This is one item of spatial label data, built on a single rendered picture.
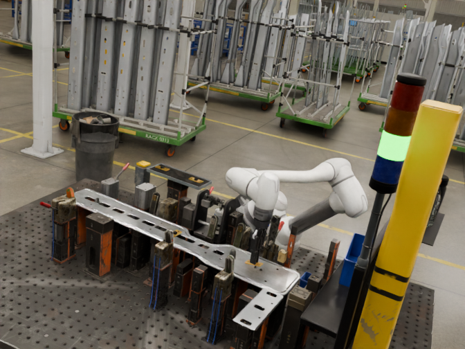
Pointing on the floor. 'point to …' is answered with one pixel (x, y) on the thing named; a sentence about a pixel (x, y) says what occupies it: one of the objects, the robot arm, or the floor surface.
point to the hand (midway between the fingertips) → (254, 255)
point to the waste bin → (94, 144)
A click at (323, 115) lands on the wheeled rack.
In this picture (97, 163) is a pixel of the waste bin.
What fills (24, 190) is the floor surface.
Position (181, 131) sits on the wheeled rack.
